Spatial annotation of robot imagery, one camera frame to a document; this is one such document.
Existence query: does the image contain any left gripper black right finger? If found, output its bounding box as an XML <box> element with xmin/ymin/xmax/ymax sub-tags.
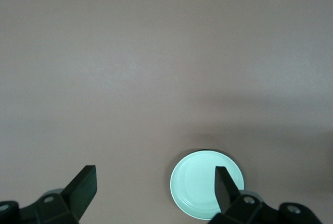
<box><xmin>210</xmin><ymin>166</ymin><xmax>324</xmax><ymax>224</ymax></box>

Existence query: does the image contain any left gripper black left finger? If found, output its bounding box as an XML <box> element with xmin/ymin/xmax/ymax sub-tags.
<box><xmin>0</xmin><ymin>165</ymin><xmax>98</xmax><ymax>224</ymax></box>

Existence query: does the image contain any pale green round plate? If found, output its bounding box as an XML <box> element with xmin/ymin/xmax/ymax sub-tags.
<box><xmin>170</xmin><ymin>150</ymin><xmax>246</xmax><ymax>221</ymax></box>

